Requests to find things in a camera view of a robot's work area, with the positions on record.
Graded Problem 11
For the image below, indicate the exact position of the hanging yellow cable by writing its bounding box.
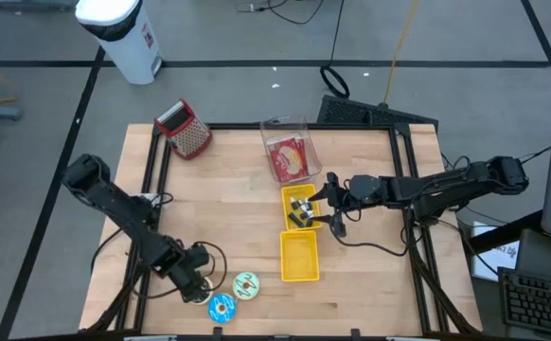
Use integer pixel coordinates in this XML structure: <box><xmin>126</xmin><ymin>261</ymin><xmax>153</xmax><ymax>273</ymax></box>
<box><xmin>382</xmin><ymin>0</ymin><xmax>421</xmax><ymax>108</ymax></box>

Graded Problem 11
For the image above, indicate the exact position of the blue icing toy donut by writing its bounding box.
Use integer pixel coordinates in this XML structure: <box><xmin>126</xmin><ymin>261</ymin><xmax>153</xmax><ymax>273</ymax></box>
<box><xmin>206</xmin><ymin>292</ymin><xmax>239</xmax><ymax>326</ymax></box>

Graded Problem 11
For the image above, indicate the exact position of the red popcorn bag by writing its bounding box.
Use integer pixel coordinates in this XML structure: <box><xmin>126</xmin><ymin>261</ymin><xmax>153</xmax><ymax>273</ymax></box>
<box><xmin>267</xmin><ymin>135</ymin><xmax>311</xmax><ymax>184</ymax></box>

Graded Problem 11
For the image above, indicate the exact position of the yellow plastic basket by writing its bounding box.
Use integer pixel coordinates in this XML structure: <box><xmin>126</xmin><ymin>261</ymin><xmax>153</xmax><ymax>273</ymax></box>
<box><xmin>278</xmin><ymin>229</ymin><xmax>321</xmax><ymax>283</ymax></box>
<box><xmin>280</xmin><ymin>183</ymin><xmax>324</xmax><ymax>232</ymax></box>

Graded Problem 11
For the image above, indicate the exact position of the black perforated floor panel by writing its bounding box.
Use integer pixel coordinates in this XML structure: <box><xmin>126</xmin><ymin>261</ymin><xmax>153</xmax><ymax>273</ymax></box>
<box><xmin>315</xmin><ymin>94</ymin><xmax>440</xmax><ymax>132</ymax></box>

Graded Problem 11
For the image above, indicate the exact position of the mint icing toy donut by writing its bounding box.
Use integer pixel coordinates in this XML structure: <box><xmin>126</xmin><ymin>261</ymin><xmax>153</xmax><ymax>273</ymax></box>
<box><xmin>231</xmin><ymin>271</ymin><xmax>261</xmax><ymax>302</ymax></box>

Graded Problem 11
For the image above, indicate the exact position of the metal box grater red handle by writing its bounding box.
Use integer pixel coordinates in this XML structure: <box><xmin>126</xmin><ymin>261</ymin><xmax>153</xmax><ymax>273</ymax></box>
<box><xmin>153</xmin><ymin>98</ymin><xmax>214</xmax><ymax>161</ymax></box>

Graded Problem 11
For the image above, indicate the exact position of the black table frame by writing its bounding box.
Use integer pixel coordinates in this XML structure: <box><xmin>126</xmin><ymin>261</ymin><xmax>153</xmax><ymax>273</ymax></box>
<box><xmin>85</xmin><ymin>121</ymin><xmax>484</xmax><ymax>337</ymax></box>

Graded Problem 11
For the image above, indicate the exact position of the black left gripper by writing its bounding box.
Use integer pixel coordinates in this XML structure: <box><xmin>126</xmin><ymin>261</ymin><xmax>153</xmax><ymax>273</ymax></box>
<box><xmin>160</xmin><ymin>242</ymin><xmax>213</xmax><ymax>305</ymax></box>

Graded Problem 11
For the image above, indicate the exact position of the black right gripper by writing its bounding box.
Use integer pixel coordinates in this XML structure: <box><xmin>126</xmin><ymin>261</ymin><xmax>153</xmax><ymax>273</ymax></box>
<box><xmin>307</xmin><ymin>170</ymin><xmax>393</xmax><ymax>239</ymax></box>

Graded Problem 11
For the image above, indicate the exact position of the white paper sheet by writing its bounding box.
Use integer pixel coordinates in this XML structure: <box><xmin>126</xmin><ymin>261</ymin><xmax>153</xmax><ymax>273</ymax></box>
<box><xmin>470</xmin><ymin>220</ymin><xmax>522</xmax><ymax>284</ymax></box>

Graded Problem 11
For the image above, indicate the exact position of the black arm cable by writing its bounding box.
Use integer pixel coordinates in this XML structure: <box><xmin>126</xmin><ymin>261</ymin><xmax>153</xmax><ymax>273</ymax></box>
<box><xmin>89</xmin><ymin>191</ymin><xmax>229</xmax><ymax>300</ymax></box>
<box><xmin>339</xmin><ymin>203</ymin><xmax>431</xmax><ymax>258</ymax></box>

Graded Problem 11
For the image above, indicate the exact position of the black keyboard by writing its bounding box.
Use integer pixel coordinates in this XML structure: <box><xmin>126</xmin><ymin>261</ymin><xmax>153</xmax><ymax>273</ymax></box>
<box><xmin>496</xmin><ymin>266</ymin><xmax>551</xmax><ymax>340</ymax></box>

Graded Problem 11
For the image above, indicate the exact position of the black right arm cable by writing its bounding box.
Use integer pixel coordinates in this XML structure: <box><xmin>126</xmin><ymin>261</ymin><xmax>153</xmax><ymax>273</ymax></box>
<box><xmin>339</xmin><ymin>203</ymin><xmax>431</xmax><ymax>258</ymax></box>

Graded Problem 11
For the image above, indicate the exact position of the hanging black cable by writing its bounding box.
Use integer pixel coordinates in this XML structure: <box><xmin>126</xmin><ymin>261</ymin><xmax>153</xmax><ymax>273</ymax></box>
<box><xmin>319</xmin><ymin>0</ymin><xmax>351</xmax><ymax>100</ymax></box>

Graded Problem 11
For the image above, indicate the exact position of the cream toy donut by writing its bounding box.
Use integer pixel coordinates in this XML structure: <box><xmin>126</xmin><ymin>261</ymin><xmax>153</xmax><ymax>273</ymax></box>
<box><xmin>190</xmin><ymin>277</ymin><xmax>216</xmax><ymax>307</ymax></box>

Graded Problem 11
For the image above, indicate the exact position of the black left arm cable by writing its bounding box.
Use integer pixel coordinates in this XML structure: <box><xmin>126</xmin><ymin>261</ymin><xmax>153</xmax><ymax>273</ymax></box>
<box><xmin>89</xmin><ymin>191</ymin><xmax>229</xmax><ymax>300</ymax></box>

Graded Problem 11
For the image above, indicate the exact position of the white trash can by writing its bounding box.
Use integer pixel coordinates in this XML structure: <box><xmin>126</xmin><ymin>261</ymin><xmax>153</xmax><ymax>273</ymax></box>
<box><xmin>74</xmin><ymin>0</ymin><xmax>165</xmax><ymax>86</ymax></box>

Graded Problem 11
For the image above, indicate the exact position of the clear plastic container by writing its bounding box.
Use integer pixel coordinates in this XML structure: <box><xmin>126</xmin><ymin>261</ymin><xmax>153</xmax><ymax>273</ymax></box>
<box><xmin>258</xmin><ymin>114</ymin><xmax>324</xmax><ymax>186</ymax></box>

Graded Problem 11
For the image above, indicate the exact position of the dark grey laptop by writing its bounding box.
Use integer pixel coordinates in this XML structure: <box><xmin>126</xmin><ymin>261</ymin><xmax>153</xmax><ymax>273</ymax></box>
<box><xmin>515</xmin><ymin>229</ymin><xmax>551</xmax><ymax>275</ymax></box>

